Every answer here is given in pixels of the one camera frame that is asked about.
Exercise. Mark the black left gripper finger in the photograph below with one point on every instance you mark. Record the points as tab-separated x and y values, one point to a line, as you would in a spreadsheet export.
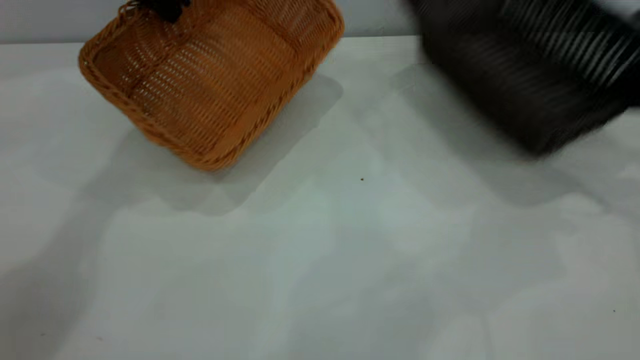
172	9

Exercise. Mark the dark brown woven wicker basket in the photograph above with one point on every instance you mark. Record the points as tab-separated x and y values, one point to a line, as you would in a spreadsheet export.
515	75

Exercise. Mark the tan woven wicker basket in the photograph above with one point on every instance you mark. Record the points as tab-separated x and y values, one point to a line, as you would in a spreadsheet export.
215	85

